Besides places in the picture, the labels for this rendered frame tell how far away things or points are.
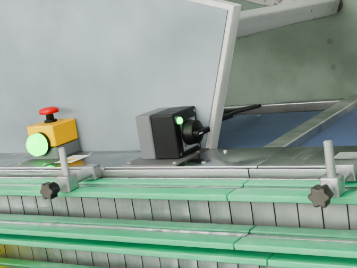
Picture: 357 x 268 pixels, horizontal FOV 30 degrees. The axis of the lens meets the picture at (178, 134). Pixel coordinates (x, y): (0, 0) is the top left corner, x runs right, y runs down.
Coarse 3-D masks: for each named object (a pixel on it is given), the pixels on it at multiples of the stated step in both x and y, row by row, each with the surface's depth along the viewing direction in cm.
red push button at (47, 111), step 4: (44, 108) 132; (48, 108) 132; (52, 108) 132; (56, 108) 132; (40, 112) 132; (44, 112) 131; (48, 112) 131; (52, 112) 131; (48, 116) 132; (52, 116) 133
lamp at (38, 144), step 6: (42, 132) 130; (30, 138) 129; (36, 138) 128; (42, 138) 129; (48, 138) 130; (30, 144) 129; (36, 144) 128; (42, 144) 128; (48, 144) 130; (30, 150) 129; (36, 150) 129; (42, 150) 129; (48, 150) 130
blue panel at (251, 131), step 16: (304, 112) 153; (320, 112) 150; (352, 112) 144; (224, 128) 148; (240, 128) 145; (256, 128) 143; (272, 128) 140; (288, 128) 137; (336, 128) 130; (352, 128) 128; (224, 144) 131; (240, 144) 129; (256, 144) 127; (304, 144) 121; (320, 144) 119; (336, 144) 117; (352, 144) 115
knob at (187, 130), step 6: (186, 120) 115; (192, 120) 115; (198, 120) 116; (186, 126) 114; (192, 126) 114; (198, 126) 115; (186, 132) 114; (192, 132) 114; (198, 132) 113; (204, 132) 115; (186, 138) 114; (192, 138) 114; (198, 138) 115; (192, 144) 116
